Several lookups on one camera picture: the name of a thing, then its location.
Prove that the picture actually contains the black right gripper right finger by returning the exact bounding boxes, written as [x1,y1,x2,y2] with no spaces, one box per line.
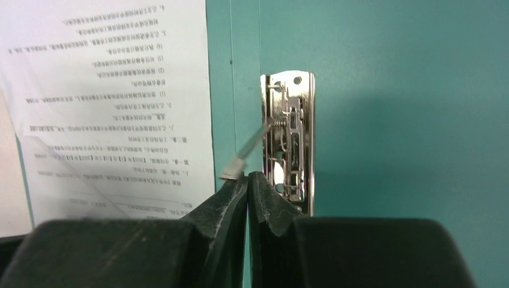
[247,172,476,287]

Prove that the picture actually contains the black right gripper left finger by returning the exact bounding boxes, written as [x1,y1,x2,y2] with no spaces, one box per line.
[1,177,248,287]

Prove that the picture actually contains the metal folder clip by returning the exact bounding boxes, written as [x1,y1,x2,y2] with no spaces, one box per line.
[219,70,316,217]

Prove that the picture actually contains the white paper sheet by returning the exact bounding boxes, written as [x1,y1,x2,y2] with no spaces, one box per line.
[1,1,215,225]

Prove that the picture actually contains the teal plastic folder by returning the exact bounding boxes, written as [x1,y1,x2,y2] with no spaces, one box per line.
[199,1,508,287]

